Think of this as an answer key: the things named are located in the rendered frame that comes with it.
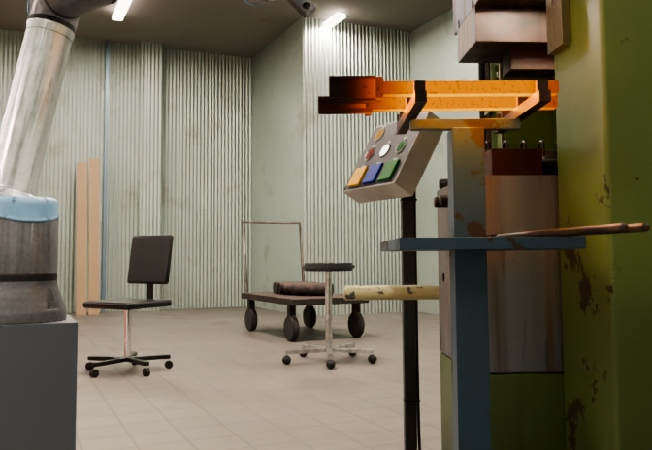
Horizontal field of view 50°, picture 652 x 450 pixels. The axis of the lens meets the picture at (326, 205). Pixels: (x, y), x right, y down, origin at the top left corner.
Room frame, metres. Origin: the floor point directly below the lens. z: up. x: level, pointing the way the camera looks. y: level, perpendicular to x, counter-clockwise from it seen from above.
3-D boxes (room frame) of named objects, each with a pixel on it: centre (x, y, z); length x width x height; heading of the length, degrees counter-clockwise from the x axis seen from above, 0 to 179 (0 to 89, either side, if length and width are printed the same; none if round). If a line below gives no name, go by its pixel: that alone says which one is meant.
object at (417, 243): (1.33, -0.27, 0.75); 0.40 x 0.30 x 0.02; 0
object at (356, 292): (2.17, -0.27, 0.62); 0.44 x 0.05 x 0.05; 92
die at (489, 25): (1.84, -0.59, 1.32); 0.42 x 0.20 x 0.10; 92
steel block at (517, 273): (1.79, -0.60, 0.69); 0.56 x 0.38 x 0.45; 92
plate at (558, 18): (1.52, -0.52, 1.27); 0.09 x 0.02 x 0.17; 2
